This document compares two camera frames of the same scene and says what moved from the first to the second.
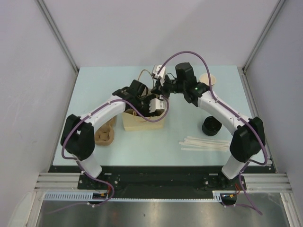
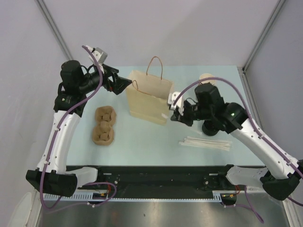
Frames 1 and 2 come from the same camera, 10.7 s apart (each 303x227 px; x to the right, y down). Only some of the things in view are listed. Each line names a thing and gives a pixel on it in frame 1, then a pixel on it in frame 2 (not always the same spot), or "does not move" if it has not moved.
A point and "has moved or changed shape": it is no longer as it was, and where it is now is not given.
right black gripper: x=160 y=90 -> x=177 y=116
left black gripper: x=147 y=100 -> x=118 y=83
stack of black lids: x=211 y=126 does not move
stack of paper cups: x=204 y=78 does not move
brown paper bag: x=132 y=123 has moved or changed shape
